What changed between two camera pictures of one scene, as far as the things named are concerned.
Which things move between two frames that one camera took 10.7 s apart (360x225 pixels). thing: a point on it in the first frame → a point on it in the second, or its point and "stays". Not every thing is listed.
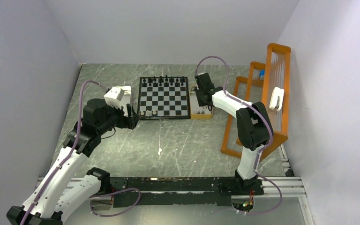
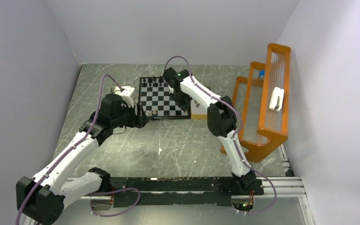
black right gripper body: [199, 93] → [180, 98]
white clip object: [276, 99] stays
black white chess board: [163, 98] stays
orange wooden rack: [267, 85] stays
